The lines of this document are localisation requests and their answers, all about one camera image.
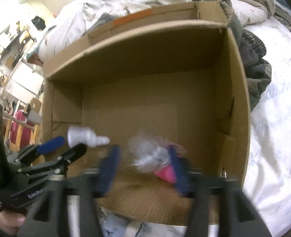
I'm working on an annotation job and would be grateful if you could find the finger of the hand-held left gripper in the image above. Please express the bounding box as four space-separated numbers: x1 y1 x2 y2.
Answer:
10 136 66 165
17 143 88 178

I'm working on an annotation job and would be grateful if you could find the dark grey-green garment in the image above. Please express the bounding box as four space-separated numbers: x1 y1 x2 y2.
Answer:
194 0 272 114

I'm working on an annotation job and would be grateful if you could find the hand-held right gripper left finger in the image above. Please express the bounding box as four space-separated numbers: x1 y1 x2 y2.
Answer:
19 144 122 237

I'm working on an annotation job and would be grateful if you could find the pink cloth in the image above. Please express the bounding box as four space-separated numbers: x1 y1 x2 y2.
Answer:
8 110 31 151

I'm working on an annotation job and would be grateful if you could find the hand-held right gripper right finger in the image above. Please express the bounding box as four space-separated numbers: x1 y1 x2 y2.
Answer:
167 145 272 237

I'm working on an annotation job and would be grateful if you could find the white waffle quilt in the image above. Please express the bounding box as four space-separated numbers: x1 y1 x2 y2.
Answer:
37 0 276 62

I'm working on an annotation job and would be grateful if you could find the brown cardboard box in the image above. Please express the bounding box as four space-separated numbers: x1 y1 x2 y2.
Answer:
41 0 251 227

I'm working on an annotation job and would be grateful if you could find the wooden rack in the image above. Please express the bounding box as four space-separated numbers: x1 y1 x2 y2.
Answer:
1 112 41 155

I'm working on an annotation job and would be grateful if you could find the white plastic bottle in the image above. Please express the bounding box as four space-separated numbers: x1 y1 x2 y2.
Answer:
67 125 111 148

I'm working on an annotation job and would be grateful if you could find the person's left hand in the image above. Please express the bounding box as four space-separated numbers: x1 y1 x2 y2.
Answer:
0 211 26 236

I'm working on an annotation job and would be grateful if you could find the white desk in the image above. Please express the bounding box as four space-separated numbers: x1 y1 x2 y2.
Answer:
1 60 45 103

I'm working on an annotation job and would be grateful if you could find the light blue cloth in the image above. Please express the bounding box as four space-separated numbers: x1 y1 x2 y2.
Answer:
99 207 193 237

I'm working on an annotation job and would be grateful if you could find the black bag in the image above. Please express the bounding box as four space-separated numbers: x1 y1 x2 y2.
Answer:
31 16 47 31

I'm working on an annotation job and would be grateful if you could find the clear bag with pink item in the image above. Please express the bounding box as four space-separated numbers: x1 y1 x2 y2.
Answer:
129 134 188 184

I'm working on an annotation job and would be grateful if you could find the grey cup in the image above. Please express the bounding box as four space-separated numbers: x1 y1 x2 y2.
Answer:
26 111 42 125

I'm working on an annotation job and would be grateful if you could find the white printed bedsheet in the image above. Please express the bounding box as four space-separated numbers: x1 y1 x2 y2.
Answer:
241 11 291 233

